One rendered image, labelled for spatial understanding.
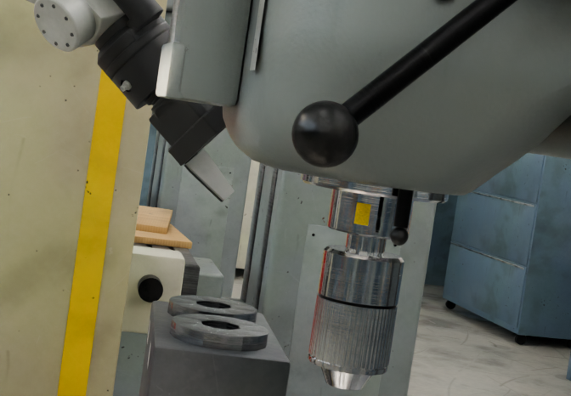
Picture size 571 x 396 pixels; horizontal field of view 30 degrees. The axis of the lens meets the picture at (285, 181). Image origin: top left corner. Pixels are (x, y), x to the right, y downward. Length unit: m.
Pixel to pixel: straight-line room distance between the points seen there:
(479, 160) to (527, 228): 7.35
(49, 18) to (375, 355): 0.67
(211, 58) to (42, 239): 1.77
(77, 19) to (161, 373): 0.41
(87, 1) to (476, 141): 0.68
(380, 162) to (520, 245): 7.44
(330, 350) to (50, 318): 1.77
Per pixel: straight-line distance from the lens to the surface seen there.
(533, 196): 7.89
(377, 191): 0.57
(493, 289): 8.30
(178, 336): 0.96
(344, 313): 0.60
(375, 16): 0.51
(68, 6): 1.14
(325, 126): 0.46
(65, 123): 2.30
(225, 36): 0.57
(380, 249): 0.61
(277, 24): 0.53
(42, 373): 2.38
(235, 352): 0.94
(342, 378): 0.61
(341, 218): 0.60
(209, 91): 0.56
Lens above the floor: 1.33
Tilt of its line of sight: 3 degrees down
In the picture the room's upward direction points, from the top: 8 degrees clockwise
